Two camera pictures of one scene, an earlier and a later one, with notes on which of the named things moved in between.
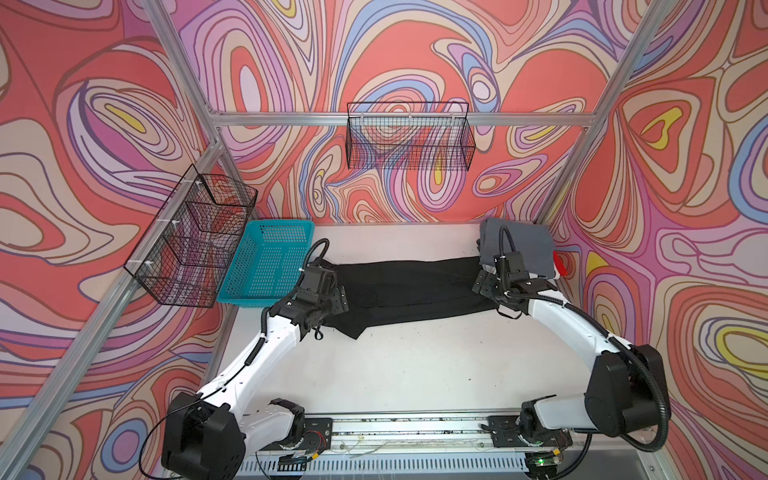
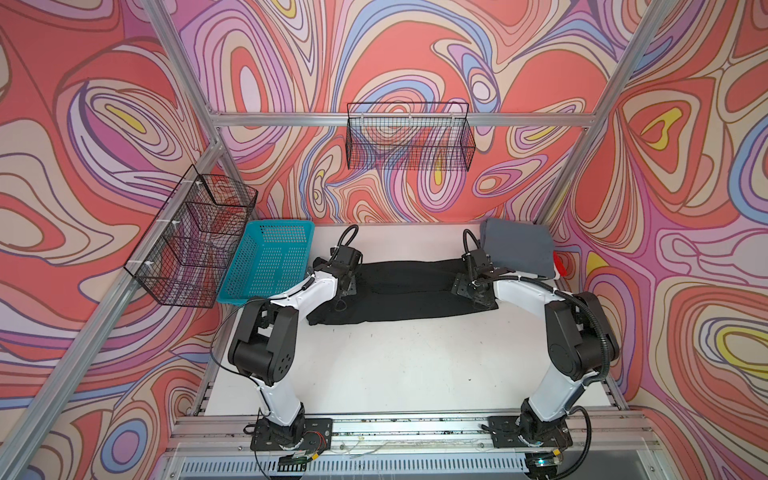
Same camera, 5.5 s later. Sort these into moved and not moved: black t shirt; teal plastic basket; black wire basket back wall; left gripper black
Moved: left gripper black
Not moved: black t shirt; black wire basket back wall; teal plastic basket
